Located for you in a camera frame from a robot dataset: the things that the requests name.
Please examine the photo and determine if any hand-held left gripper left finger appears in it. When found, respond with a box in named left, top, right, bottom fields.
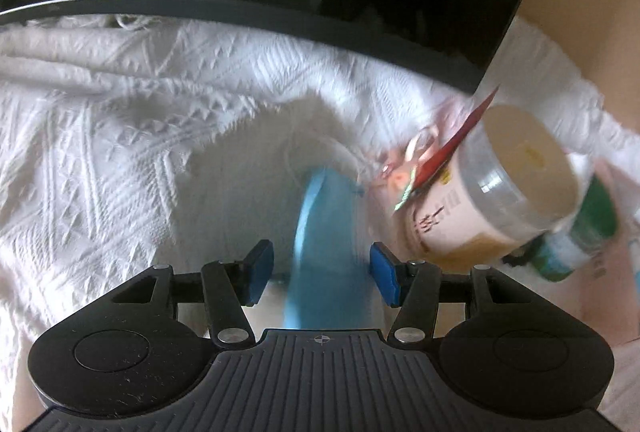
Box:
left=107, top=239, right=275, bottom=349

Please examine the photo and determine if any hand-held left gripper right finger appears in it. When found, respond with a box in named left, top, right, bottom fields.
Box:
left=370, top=242, right=533, bottom=347

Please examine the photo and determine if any blue face mask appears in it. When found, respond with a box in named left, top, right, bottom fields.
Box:
left=285, top=167, right=383, bottom=330

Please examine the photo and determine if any red snack packet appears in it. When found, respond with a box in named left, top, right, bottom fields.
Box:
left=392, top=85, right=503, bottom=213

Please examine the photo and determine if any clear jar with beige lid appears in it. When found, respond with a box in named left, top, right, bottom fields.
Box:
left=390, top=105, right=588, bottom=270

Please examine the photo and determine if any white textured blanket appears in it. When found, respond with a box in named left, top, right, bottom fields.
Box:
left=0, top=12, right=640, bottom=432

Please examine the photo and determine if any jar with green lid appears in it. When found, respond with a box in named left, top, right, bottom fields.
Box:
left=530, top=162, right=621, bottom=283

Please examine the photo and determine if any pink box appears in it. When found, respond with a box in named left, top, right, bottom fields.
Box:
left=570, top=159, right=640, bottom=348

